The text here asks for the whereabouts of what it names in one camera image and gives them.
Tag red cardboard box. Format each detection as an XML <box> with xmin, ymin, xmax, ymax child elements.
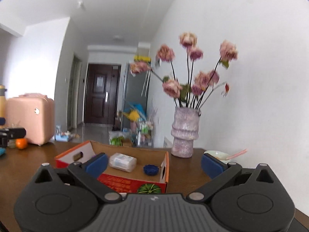
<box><xmin>54</xmin><ymin>140</ymin><xmax>170</xmax><ymax>193</ymax></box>

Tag yellow thermos bottle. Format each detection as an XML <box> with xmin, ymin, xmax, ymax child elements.
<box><xmin>0</xmin><ymin>85</ymin><xmax>7</xmax><ymax>118</ymax></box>

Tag pink suitcase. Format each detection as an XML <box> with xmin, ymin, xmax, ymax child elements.
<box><xmin>5</xmin><ymin>93</ymin><xmax>55</xmax><ymax>146</ymax></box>

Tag dark front door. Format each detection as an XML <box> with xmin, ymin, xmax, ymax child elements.
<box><xmin>84</xmin><ymin>63</ymin><xmax>121</xmax><ymax>125</ymax></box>

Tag blue plastic lid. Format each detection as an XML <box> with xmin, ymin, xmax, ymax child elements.
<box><xmin>143</xmin><ymin>165</ymin><xmax>159</xmax><ymax>176</ymax></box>

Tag yellow watering can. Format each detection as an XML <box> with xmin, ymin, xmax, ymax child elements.
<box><xmin>122</xmin><ymin>109</ymin><xmax>140</xmax><ymax>122</ymax></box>

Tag pink spoon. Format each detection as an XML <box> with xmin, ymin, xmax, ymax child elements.
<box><xmin>226</xmin><ymin>149</ymin><xmax>248</xmax><ymax>160</ymax></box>

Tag clear plastic swab container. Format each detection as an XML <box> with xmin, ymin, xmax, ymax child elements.
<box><xmin>109</xmin><ymin>153</ymin><xmax>137</xmax><ymax>173</ymax></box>

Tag orange fruit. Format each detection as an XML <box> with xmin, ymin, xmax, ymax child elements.
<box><xmin>15</xmin><ymin>138</ymin><xmax>28</xmax><ymax>150</ymax></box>

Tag grey refrigerator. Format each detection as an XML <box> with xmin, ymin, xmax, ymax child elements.
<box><xmin>121</xmin><ymin>63</ymin><xmax>148</xmax><ymax>117</ymax></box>

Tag wire storage rack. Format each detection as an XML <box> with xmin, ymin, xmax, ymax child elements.
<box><xmin>136</xmin><ymin>120</ymin><xmax>154</xmax><ymax>148</ymax></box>

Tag pale green bowl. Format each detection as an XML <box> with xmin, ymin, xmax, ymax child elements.
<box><xmin>204</xmin><ymin>150</ymin><xmax>230</xmax><ymax>164</ymax></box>

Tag purple ceramic vase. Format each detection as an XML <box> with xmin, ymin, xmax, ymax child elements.
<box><xmin>171</xmin><ymin>107</ymin><xmax>201</xmax><ymax>158</ymax></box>

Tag dried pink roses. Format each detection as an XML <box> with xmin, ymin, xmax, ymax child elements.
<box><xmin>129</xmin><ymin>32</ymin><xmax>238</xmax><ymax>110</ymax></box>

